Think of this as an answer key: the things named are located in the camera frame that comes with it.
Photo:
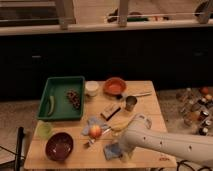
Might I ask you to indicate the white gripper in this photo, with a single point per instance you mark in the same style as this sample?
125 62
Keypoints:
126 157

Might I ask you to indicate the blue sponge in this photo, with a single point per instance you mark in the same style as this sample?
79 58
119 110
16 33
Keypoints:
112 151

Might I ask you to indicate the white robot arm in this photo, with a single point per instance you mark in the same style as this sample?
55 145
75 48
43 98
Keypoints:
138 133

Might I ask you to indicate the metal cup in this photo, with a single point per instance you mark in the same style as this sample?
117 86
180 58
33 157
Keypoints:
131 101

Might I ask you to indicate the white paper cup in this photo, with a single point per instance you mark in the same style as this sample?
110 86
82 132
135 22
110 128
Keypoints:
91 88

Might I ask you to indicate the green plastic cup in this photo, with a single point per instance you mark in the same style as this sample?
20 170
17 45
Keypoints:
44 130

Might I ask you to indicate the metal fork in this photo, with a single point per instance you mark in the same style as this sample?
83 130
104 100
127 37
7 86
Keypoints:
91 141

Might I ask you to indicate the red apple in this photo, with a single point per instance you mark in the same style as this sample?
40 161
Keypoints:
95 131

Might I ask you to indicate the light blue cloth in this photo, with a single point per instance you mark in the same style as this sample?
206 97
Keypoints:
93 121

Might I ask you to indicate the brown black box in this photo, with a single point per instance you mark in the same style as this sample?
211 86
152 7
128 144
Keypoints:
110 111

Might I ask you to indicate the dark red bowl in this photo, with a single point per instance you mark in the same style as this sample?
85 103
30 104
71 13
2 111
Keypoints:
59 147

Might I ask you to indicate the orange bowl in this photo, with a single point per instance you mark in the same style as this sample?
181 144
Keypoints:
114 86

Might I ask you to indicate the dark grapes bunch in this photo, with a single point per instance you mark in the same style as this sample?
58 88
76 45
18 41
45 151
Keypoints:
74 98

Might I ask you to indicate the green plastic tray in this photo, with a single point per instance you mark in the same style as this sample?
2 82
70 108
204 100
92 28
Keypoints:
63 110

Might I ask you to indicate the black stand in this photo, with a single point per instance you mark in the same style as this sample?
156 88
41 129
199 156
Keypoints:
20 136

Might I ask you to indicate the black handled spoon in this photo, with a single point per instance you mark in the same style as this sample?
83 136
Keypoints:
124 96

